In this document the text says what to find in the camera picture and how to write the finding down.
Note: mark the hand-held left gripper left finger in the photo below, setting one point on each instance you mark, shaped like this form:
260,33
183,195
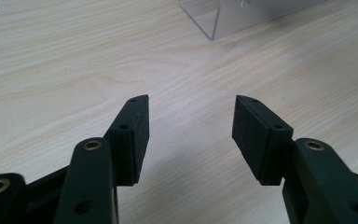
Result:
130,140

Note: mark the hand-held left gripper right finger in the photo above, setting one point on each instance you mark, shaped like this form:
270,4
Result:
258,140

